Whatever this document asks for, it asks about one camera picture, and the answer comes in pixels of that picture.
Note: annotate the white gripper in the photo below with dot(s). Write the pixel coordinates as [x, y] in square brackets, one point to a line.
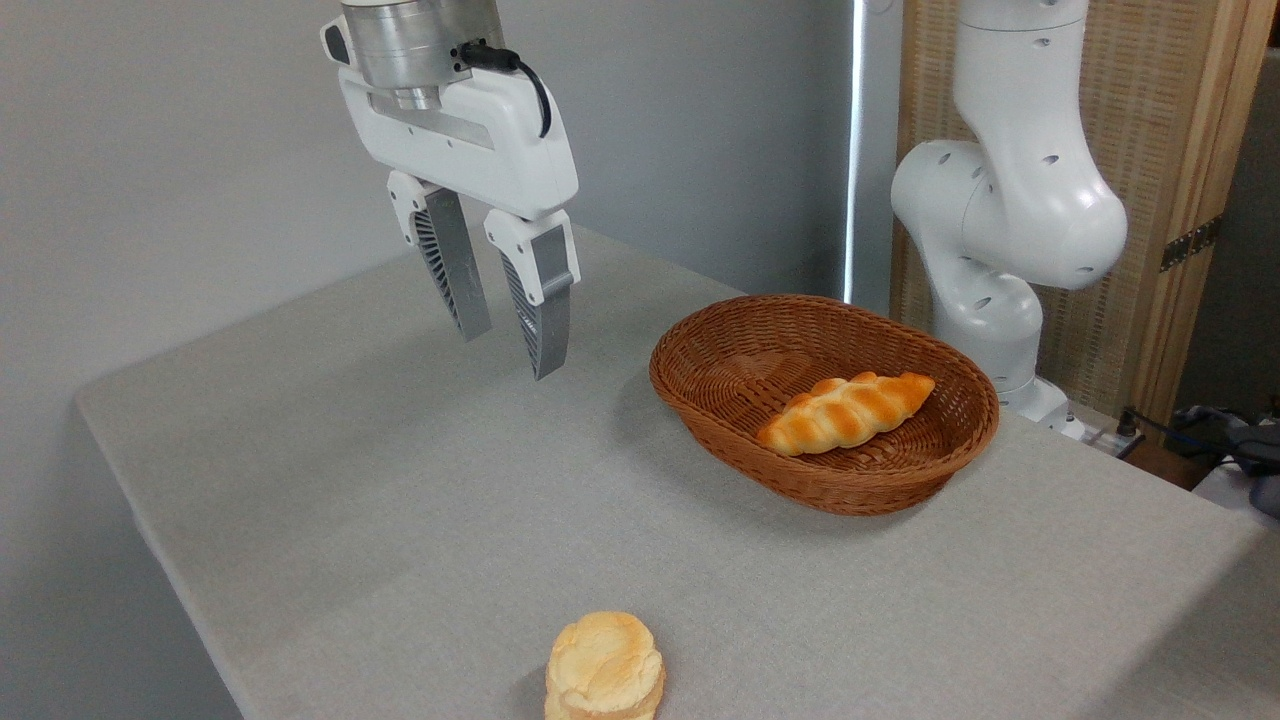
[500, 140]

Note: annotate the round pale bread bun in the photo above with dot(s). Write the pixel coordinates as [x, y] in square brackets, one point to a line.
[605, 665]

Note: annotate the brown wicker basket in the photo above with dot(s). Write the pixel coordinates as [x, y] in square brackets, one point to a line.
[720, 360]

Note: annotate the twisted golden bread roll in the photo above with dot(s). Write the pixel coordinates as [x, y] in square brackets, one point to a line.
[850, 410]

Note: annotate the grey tablecloth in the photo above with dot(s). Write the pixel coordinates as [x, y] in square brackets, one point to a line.
[400, 500]

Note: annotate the wooden wicker folding screen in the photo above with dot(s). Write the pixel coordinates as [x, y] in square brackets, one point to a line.
[1150, 100]

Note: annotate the dark metal screen hinge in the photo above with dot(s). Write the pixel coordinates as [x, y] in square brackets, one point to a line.
[1190, 243]

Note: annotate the dark grey bag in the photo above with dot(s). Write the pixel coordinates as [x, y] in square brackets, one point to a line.
[1255, 445]

